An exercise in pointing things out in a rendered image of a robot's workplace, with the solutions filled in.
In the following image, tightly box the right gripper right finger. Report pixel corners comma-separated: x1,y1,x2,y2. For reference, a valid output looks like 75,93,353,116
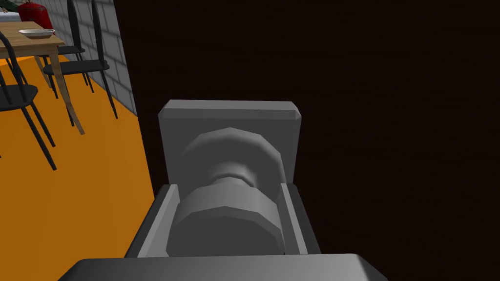
276,182,322,257

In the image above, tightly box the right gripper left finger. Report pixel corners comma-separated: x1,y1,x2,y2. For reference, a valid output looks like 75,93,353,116
124,183,181,259

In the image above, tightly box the grey door knob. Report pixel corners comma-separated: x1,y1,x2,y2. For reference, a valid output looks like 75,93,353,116
158,99,302,257

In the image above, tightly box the dark brown door leaf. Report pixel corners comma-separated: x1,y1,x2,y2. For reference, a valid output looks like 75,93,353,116
113,0,500,281

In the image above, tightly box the black chair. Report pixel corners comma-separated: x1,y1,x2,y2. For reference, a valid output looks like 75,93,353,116
0,31,58,171
41,0,95,99
42,0,119,120

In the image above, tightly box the wooden dining table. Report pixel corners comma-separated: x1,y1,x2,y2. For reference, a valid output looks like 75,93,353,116
0,0,86,136

